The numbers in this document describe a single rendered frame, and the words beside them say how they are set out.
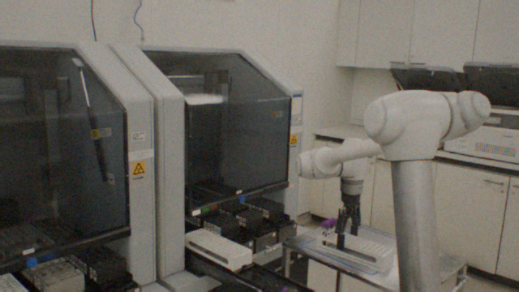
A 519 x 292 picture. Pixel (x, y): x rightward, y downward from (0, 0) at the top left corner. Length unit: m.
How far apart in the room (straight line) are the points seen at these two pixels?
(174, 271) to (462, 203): 2.44
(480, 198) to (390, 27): 1.61
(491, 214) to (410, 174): 2.50
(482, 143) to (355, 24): 1.58
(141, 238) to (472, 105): 1.16
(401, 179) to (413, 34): 2.95
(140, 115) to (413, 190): 0.91
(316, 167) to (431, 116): 0.56
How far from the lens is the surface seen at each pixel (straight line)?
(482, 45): 3.84
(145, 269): 1.75
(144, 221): 1.67
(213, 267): 1.74
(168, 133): 1.64
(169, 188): 1.70
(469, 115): 1.23
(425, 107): 1.16
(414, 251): 1.18
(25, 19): 2.58
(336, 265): 1.77
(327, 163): 1.58
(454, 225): 3.76
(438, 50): 3.95
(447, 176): 3.68
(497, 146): 3.56
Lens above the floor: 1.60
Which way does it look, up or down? 12 degrees down
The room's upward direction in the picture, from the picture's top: 2 degrees clockwise
